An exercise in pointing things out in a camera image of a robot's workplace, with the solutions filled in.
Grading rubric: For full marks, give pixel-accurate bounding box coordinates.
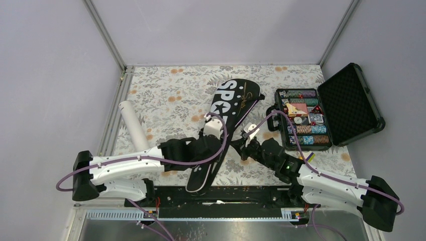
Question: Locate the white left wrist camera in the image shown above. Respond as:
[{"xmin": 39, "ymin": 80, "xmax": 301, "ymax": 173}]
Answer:
[{"xmin": 202, "ymin": 114, "xmax": 223, "ymax": 139}]

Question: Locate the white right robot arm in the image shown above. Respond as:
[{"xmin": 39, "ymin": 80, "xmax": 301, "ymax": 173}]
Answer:
[{"xmin": 231, "ymin": 138, "xmax": 399, "ymax": 232}]

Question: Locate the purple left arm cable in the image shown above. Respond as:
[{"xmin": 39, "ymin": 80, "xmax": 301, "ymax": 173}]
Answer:
[{"xmin": 55, "ymin": 112, "xmax": 229, "ymax": 193}]

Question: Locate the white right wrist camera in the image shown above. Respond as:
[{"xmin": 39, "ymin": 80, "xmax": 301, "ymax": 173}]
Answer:
[{"xmin": 242, "ymin": 123, "xmax": 259, "ymax": 147}]

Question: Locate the white shuttlecock tube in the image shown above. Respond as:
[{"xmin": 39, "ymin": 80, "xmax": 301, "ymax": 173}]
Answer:
[{"xmin": 119, "ymin": 100, "xmax": 150, "ymax": 152}]

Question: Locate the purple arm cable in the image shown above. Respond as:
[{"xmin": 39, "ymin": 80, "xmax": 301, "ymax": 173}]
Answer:
[
  {"xmin": 244, "ymin": 109, "xmax": 405, "ymax": 216},
  {"xmin": 55, "ymin": 112, "xmax": 229, "ymax": 193}
]

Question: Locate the yellow purple small block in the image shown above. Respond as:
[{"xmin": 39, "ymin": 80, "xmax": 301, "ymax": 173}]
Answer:
[{"xmin": 304, "ymin": 152, "xmax": 315, "ymax": 163}]

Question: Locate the black poker chip case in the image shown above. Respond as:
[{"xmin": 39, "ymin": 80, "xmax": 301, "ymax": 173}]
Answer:
[{"xmin": 266, "ymin": 63, "xmax": 386, "ymax": 151}]

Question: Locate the red playing card box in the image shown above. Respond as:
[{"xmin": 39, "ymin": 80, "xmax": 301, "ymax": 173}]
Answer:
[{"xmin": 286, "ymin": 103, "xmax": 309, "ymax": 117}]

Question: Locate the black racket cover bag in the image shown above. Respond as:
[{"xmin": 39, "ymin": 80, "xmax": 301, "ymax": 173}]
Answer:
[{"xmin": 185, "ymin": 78, "xmax": 265, "ymax": 194}]

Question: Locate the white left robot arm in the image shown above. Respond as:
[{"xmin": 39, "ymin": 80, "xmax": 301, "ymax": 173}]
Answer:
[{"xmin": 72, "ymin": 135, "xmax": 224, "ymax": 206}]

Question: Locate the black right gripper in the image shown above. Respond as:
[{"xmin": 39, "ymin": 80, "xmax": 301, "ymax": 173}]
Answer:
[{"xmin": 230, "ymin": 135, "xmax": 276, "ymax": 170}]

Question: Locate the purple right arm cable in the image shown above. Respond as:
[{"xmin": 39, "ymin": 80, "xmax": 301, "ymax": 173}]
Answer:
[{"xmin": 244, "ymin": 109, "xmax": 405, "ymax": 216}]

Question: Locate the floral table mat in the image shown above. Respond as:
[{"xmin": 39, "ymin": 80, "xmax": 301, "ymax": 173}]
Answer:
[{"xmin": 112, "ymin": 65, "xmax": 356, "ymax": 186}]

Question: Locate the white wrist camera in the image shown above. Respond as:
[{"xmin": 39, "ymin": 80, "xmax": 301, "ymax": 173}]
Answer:
[
  {"xmin": 202, "ymin": 114, "xmax": 223, "ymax": 139},
  {"xmin": 242, "ymin": 123, "xmax": 259, "ymax": 147}
]

